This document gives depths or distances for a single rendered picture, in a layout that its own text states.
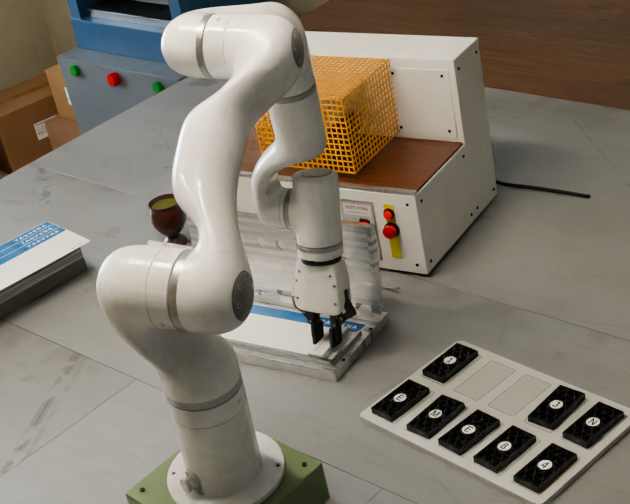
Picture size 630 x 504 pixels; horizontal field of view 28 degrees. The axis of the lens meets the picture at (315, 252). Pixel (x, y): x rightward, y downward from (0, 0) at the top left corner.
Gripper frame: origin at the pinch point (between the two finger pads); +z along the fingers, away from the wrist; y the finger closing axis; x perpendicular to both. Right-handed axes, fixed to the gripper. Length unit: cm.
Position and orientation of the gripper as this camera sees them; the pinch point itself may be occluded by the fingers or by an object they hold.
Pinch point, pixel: (326, 333)
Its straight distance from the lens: 236.4
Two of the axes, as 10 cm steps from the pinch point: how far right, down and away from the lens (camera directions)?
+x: 5.4, -3.2, 7.8
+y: 8.4, 1.2, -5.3
